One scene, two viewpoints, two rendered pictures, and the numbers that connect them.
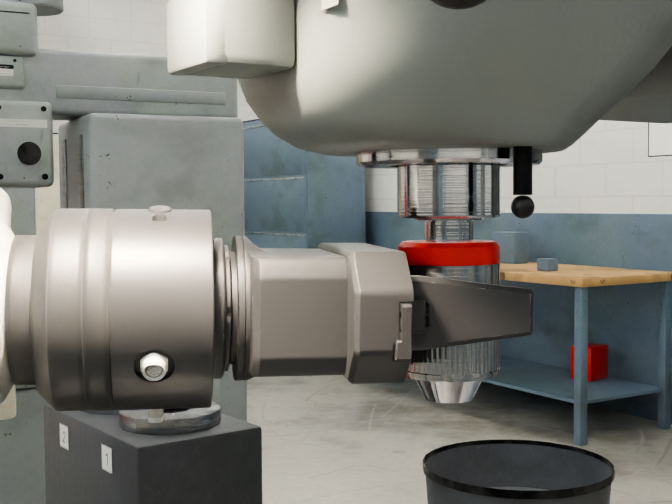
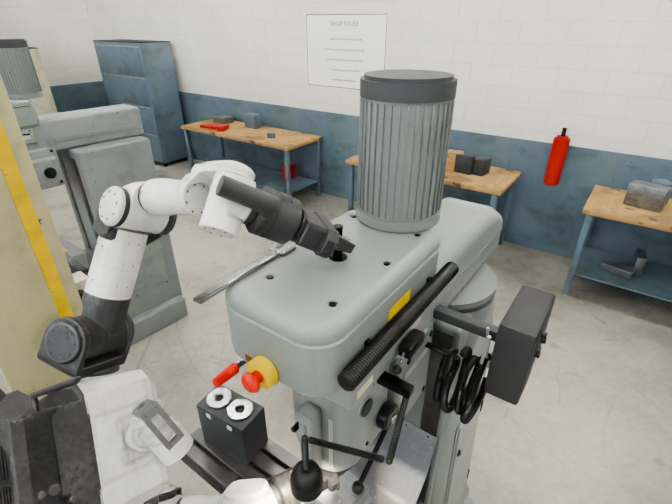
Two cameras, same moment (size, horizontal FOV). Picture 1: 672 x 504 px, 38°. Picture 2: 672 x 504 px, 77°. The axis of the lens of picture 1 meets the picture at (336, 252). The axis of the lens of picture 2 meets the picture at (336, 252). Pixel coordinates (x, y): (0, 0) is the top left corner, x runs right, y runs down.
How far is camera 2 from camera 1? 1.07 m
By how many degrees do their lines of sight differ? 34
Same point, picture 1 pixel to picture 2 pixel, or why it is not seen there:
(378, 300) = (334, 485)
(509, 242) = (252, 119)
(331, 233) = (164, 105)
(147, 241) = not seen: hidden behind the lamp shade
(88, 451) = (220, 423)
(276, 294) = not seen: hidden behind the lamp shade
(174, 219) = not seen: hidden behind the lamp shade
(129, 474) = (239, 434)
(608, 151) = (291, 79)
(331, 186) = (159, 82)
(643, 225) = (307, 114)
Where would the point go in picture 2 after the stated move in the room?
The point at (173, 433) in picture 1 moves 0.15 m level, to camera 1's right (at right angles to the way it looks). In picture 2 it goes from (245, 419) to (287, 406)
